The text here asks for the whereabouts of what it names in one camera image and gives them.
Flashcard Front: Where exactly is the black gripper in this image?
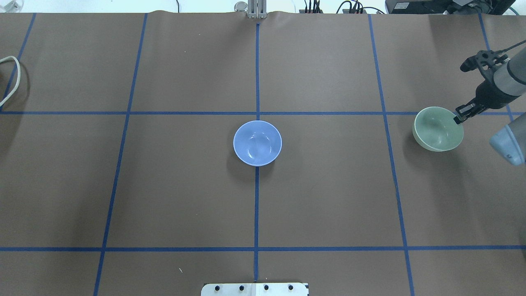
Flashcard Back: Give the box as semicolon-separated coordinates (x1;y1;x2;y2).
453;81;510;125

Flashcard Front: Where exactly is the green bowl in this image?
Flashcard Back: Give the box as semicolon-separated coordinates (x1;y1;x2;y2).
413;106;464;152

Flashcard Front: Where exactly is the blue bowl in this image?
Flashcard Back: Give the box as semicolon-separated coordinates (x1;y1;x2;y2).
233;120;283;167

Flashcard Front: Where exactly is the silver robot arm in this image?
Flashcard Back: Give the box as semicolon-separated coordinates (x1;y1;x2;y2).
454;41;526;166

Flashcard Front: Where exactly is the black power strip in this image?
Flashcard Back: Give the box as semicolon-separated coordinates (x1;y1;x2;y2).
299;0;323;14

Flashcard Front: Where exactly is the wrist black camera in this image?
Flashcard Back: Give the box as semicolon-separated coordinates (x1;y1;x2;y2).
459;50;509;80

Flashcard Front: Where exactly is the aluminium frame post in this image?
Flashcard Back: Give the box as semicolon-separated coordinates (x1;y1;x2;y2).
247;0;268;19

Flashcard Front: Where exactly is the white camera pedestal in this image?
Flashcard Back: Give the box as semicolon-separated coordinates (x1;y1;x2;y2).
201;282;310;296

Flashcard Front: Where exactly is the white toaster power cable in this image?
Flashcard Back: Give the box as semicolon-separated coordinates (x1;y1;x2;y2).
0;56;22;108

